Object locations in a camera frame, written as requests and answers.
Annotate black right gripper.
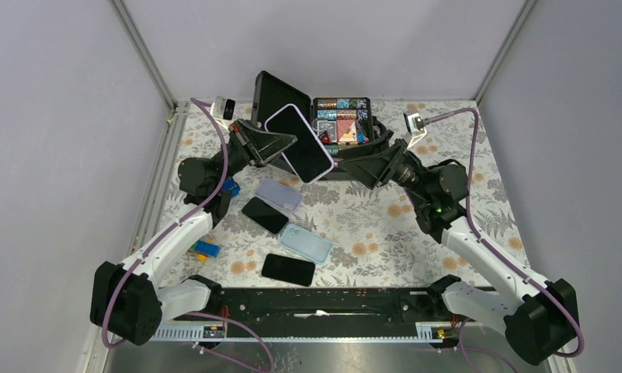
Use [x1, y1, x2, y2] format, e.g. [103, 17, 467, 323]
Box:
[338, 130, 436, 202]

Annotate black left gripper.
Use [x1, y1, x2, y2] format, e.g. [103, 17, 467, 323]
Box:
[212, 118, 301, 189]

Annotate bare dark blue phone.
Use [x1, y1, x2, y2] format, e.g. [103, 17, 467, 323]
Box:
[242, 197, 290, 235]

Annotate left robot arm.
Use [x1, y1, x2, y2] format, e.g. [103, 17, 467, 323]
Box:
[90, 120, 297, 348]

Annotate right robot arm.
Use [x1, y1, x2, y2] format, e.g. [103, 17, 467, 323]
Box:
[339, 140, 584, 365]

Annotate black poker chip case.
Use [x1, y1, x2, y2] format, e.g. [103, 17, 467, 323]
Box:
[251, 71, 384, 181]

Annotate phone in light blue case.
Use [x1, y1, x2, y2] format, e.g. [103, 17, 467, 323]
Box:
[279, 224, 333, 265]

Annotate red playing card box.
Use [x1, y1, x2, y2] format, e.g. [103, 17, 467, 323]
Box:
[337, 119, 358, 143]

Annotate blue toy car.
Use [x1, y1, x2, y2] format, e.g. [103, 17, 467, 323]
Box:
[221, 178, 241, 198]

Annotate floral table mat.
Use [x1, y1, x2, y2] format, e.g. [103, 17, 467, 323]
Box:
[151, 99, 537, 289]

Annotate colourful toy brick stack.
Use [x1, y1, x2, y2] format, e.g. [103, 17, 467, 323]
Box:
[189, 240, 221, 262]

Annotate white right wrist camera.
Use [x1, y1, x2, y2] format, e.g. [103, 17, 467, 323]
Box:
[403, 110, 428, 150]

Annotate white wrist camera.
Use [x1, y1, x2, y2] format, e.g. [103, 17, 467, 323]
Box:
[403, 110, 428, 150]
[210, 96, 236, 121]

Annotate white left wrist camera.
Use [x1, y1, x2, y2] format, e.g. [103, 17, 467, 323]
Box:
[210, 96, 236, 121]

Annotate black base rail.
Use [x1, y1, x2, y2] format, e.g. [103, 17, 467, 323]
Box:
[174, 286, 479, 340]

